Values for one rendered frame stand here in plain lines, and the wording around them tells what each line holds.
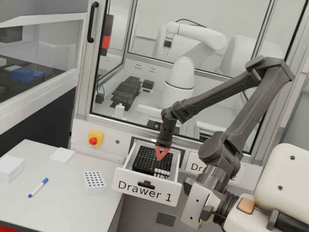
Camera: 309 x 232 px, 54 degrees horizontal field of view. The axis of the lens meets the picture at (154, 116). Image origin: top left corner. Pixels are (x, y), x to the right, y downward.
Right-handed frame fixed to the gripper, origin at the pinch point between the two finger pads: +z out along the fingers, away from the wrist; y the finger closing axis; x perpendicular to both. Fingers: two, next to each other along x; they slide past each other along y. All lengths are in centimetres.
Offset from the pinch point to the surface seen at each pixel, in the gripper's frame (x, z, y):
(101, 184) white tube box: -21.9, 19.2, 5.3
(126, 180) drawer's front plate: -10.8, 9.6, 10.7
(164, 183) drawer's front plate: 4.9, 5.8, 10.8
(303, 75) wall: 184, -20, -370
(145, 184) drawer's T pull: -2.3, 6.9, 14.2
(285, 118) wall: 187, 55, -372
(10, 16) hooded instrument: -83, -40, -14
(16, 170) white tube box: -59, 21, 11
